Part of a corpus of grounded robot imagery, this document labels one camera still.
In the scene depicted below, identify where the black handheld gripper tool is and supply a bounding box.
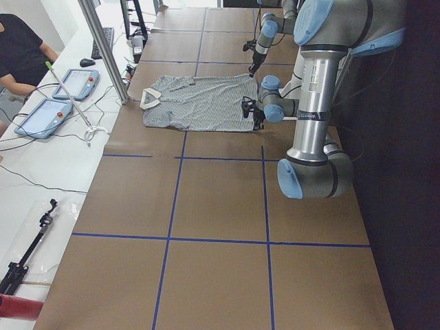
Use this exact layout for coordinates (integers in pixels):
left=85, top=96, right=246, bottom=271
left=1, top=199, right=58, bottom=296

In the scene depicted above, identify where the green tipped metal rod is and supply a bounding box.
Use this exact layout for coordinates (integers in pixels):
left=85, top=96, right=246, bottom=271
left=45, top=61, right=95, bottom=133

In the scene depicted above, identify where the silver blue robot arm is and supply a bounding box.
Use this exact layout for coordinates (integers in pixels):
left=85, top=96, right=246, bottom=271
left=241, top=0, right=407, bottom=199
left=243, top=1, right=305, bottom=78

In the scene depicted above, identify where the person in black shirt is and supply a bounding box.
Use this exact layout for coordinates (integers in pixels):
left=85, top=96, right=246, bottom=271
left=1, top=14, right=58, bottom=96

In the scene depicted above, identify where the near blue teach pendant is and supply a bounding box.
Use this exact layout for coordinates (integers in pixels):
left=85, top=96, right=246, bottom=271
left=14, top=98, right=73, bottom=139

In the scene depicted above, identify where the aluminium frame post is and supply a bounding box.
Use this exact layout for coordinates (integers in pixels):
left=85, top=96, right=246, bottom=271
left=78, top=0, right=129, bottom=105

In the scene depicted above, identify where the red cylinder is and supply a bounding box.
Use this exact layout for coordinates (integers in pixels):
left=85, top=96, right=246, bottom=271
left=1, top=294, right=43, bottom=321

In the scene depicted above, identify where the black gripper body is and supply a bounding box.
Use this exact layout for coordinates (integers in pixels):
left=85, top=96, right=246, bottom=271
left=243, top=39, right=265, bottom=77
left=241, top=96, right=265, bottom=131

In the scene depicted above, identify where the blue teach pendant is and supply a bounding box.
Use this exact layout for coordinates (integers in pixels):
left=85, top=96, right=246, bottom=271
left=63, top=69, right=100, bottom=102
left=14, top=98, right=73, bottom=139

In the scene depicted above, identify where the black computer mouse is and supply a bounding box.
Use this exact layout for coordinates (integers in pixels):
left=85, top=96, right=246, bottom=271
left=79, top=58, right=96, bottom=67

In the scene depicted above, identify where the navy white striped polo shirt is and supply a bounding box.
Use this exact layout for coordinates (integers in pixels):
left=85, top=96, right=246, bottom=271
left=140, top=74, right=257, bottom=132

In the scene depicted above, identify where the black keyboard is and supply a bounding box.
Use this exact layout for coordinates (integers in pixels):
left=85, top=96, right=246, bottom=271
left=91, top=27, right=116, bottom=60

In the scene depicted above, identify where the far blue teach pendant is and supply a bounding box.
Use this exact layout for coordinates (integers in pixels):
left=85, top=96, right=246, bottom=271
left=63, top=69, right=100, bottom=102

